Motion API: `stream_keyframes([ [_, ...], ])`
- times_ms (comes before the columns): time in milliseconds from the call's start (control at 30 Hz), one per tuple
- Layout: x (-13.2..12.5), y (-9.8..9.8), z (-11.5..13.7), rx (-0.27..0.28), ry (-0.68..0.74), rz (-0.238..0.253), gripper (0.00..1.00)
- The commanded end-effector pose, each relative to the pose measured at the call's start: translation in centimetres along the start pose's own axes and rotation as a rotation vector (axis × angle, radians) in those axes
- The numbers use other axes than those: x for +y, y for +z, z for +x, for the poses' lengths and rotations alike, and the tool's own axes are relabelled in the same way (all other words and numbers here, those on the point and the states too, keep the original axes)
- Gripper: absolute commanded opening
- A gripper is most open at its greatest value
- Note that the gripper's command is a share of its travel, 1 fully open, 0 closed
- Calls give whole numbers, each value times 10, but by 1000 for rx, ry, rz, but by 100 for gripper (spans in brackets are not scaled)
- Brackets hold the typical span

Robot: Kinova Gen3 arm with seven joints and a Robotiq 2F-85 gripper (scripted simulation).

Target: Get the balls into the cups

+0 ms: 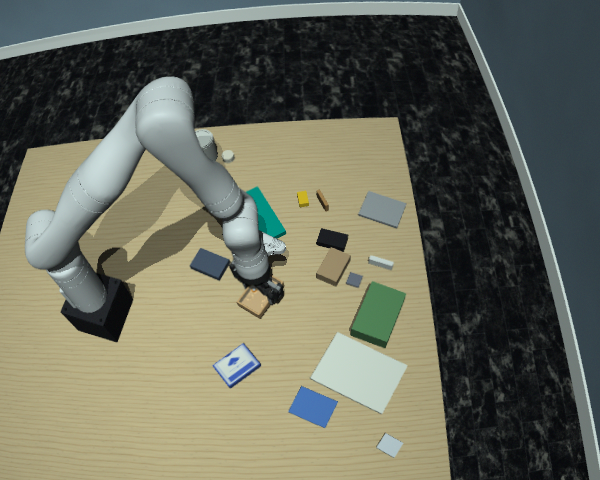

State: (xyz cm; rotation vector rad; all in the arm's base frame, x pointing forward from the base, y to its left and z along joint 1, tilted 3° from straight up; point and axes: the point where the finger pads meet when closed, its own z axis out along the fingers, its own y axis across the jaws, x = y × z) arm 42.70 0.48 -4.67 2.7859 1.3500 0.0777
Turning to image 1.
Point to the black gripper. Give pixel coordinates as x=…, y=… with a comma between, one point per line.
x=265, y=280

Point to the yellow rectangular block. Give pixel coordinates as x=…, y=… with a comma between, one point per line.
x=303, y=199

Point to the blue flat rectangle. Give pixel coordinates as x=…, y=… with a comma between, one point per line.
x=313, y=407

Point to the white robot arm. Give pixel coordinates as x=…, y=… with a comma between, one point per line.
x=165, y=121

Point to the teal flat rectangular block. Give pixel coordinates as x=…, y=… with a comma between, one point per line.
x=267, y=219

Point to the green rectangular block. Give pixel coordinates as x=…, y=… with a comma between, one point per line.
x=377, y=315

